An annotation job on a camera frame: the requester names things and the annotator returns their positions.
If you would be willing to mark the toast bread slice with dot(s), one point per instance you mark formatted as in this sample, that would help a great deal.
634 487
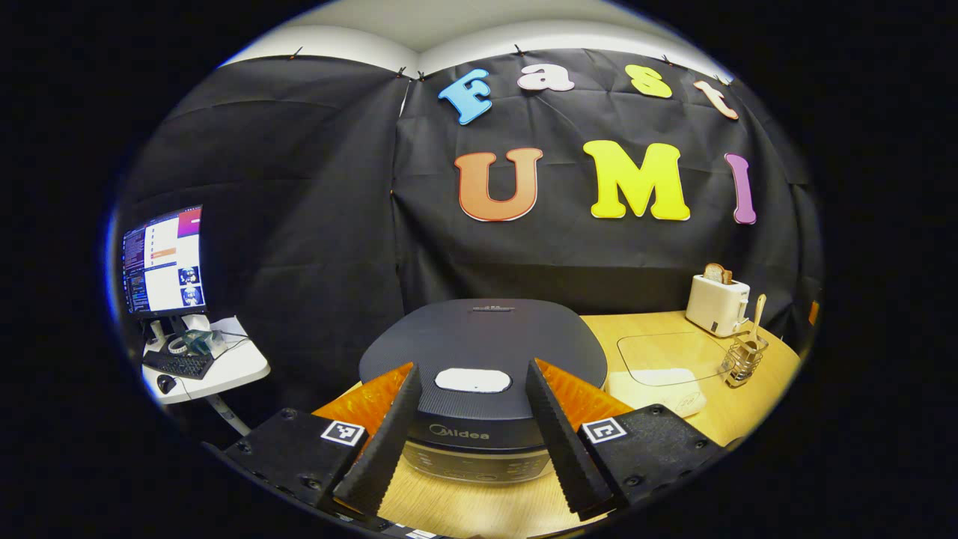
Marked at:
717 274

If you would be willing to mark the black computer mouse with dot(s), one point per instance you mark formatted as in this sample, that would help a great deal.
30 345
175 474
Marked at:
166 384

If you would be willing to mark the wooden spoon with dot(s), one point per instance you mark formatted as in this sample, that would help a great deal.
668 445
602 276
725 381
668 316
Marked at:
759 314

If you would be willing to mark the computer monitor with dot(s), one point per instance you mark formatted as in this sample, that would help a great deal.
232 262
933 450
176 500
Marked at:
165 262

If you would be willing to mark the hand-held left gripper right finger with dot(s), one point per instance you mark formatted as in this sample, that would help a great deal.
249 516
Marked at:
561 449

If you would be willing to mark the white side table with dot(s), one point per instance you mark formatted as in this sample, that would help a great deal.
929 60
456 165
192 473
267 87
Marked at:
232 370

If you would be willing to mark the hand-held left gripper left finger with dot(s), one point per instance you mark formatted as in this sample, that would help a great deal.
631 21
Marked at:
385 449

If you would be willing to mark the white toaster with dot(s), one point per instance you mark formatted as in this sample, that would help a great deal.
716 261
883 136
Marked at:
715 307

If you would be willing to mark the white rice box clear lid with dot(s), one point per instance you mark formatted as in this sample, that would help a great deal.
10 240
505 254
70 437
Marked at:
651 389

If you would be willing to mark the grey silver rice cooker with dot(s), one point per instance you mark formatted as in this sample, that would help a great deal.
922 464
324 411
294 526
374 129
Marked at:
479 337

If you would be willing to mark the teal crumpled plastic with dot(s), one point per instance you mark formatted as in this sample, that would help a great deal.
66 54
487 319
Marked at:
202 343

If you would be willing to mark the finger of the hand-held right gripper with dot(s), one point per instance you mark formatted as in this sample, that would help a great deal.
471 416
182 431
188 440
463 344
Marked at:
813 313

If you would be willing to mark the white tape roll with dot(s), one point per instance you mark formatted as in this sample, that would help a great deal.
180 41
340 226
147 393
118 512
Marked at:
178 344

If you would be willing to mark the black keyboard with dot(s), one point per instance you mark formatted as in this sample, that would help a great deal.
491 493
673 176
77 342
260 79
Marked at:
179 364

